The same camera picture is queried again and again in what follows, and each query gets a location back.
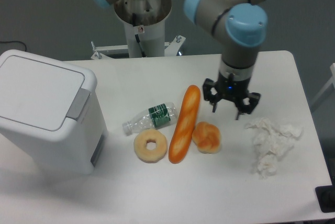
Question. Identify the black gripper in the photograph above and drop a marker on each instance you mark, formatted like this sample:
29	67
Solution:
229	89

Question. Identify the white trash can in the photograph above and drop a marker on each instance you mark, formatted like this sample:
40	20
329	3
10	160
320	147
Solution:
50	110

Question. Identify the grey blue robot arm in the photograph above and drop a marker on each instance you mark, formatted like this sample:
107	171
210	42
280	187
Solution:
239	25

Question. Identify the knotted bread roll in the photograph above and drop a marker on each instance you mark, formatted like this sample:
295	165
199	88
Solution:
207	137

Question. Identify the orange baguette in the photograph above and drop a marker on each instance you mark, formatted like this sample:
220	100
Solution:
182	136

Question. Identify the crumpled white tissue large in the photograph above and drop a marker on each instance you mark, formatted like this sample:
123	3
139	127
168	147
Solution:
273	139

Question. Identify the clear plastic bottle green label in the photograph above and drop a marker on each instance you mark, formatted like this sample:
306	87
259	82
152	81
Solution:
155	117

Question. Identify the crumpled white tissue small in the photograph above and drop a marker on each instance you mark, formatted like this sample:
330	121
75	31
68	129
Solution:
265	166

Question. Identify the glazed donut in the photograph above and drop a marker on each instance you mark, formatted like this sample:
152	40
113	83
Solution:
150	136

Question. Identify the black device at edge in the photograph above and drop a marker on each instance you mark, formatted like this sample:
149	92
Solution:
325	196

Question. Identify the white frame at right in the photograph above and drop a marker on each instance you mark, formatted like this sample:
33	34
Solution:
324	92

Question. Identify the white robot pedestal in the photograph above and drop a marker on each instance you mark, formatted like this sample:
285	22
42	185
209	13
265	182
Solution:
144	26

